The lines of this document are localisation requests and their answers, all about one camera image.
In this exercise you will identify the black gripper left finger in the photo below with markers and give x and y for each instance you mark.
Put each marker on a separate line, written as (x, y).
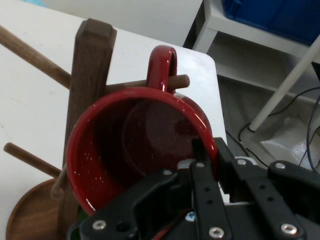
(200, 195)

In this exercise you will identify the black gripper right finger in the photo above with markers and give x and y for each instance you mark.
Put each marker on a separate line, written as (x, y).
(287, 195)

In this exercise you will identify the red speckled enamel mug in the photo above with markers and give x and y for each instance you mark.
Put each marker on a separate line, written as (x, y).
(112, 150)

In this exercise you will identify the clear plastic bag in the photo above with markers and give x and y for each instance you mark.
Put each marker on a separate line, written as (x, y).
(287, 145)

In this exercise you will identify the white slanted pole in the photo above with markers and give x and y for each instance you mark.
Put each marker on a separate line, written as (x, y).
(280, 90)

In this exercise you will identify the white shelf unit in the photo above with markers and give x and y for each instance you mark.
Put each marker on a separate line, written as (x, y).
(237, 32)

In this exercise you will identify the dark wooden mug tree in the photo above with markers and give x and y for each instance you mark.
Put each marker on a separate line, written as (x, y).
(90, 62)

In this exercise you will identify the blue storage bin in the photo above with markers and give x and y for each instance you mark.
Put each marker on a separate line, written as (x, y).
(275, 17)

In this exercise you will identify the cyan foam mat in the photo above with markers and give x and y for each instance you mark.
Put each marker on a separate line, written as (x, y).
(41, 2)

